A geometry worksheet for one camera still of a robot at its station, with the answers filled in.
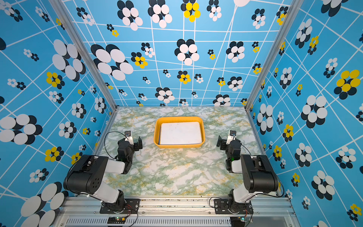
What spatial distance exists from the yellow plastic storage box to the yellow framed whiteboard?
0.01m

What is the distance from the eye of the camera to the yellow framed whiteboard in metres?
0.98

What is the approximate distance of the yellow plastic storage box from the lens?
3.13 ft
